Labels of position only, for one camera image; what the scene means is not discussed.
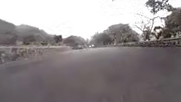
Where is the tree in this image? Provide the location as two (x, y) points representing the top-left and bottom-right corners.
(61, 32), (89, 52)

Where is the grey asphalt road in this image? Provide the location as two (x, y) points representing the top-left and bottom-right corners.
(0, 35), (181, 102)

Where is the low stone wall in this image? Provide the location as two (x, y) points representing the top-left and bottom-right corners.
(106, 34), (181, 60)

